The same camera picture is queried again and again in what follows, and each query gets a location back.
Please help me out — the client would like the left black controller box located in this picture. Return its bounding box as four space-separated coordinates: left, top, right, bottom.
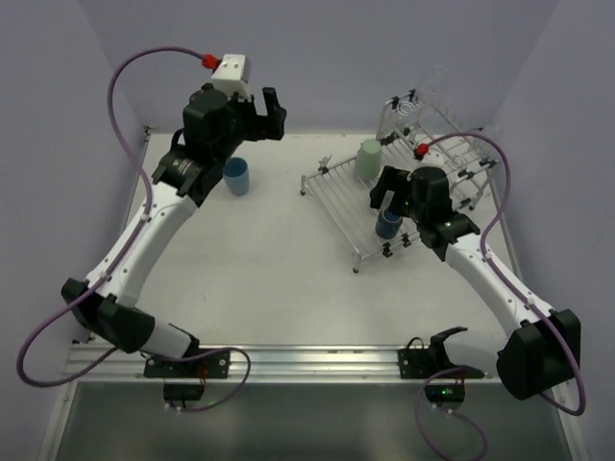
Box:
162 383 204 409

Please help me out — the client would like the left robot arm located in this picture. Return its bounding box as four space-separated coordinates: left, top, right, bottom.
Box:
61 84 287 361

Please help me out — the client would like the metal wire dish rack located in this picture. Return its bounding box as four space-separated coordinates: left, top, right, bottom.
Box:
300 89 499 273

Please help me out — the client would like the light blue plastic cup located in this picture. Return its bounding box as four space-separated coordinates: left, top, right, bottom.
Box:
223 158 250 196

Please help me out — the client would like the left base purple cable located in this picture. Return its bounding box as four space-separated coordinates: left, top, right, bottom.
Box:
172 349 254 414

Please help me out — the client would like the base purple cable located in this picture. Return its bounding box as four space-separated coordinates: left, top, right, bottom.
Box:
172 349 254 414
413 362 487 461

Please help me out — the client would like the dark blue ceramic cup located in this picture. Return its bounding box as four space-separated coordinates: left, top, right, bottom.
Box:
375 208 403 240

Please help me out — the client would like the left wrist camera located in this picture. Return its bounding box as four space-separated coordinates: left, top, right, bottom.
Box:
210 54 252 100

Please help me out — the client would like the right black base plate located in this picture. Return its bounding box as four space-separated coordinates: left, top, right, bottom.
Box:
397 327 485 379

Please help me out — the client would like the right black controller box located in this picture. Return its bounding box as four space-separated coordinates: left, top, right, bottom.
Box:
424 378 466 411

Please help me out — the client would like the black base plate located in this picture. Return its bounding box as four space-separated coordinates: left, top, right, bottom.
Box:
143 349 231 379
397 327 485 379

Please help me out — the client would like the clear glass on rack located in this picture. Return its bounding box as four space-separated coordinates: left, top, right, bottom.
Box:
476 125 502 160
416 65 451 108

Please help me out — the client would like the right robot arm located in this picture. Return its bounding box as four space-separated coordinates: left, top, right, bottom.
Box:
370 166 580 400

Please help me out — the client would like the aluminium mounting rail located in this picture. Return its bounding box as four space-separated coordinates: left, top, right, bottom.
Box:
66 339 568 385

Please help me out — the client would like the clear glass on rack right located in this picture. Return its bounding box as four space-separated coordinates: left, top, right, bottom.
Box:
476 125 502 160

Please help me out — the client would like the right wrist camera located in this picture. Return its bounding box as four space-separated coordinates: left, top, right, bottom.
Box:
413 143 445 168

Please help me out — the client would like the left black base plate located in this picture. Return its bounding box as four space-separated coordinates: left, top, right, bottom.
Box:
143 349 231 379

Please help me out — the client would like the light green plastic cup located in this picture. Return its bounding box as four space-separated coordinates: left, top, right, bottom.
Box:
355 139 382 181

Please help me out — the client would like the black controller box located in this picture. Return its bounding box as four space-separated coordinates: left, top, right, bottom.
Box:
424 378 466 411
162 383 204 409

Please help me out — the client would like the clear glass on rack top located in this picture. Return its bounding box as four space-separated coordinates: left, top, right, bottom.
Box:
416 65 451 108

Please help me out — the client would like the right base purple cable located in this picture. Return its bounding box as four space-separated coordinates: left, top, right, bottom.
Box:
413 362 487 461

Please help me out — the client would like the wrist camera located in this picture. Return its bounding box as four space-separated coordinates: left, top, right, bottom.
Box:
413 143 445 168
210 54 252 100

